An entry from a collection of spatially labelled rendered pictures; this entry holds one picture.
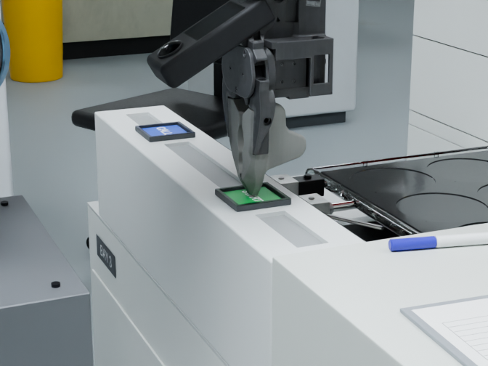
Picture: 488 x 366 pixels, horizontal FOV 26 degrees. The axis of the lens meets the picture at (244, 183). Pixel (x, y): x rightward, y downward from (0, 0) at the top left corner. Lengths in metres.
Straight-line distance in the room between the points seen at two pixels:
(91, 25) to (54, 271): 5.79
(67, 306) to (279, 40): 0.30
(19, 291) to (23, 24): 5.14
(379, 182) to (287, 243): 0.39
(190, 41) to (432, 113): 0.91
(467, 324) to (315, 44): 0.33
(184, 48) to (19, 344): 0.29
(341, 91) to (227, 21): 4.15
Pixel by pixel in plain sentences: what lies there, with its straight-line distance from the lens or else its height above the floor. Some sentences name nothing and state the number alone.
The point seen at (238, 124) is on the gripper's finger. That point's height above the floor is 1.03.
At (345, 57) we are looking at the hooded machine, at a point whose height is 0.33.
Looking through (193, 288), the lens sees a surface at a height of 0.86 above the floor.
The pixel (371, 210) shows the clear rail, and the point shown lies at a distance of 1.17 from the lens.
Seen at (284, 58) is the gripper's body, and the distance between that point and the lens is 0.95.
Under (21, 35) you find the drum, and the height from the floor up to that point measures 0.27.
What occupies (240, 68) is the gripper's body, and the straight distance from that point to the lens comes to 0.96.
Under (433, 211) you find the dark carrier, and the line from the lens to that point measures 1.18.
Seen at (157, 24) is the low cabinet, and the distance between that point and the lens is 6.88.
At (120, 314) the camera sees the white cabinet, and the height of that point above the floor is 0.72.
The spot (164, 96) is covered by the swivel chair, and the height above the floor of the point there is 0.51.
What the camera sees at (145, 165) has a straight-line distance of 1.16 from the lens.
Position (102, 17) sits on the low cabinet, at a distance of 6.76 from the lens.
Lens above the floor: 1.28
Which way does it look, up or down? 18 degrees down
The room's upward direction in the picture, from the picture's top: straight up
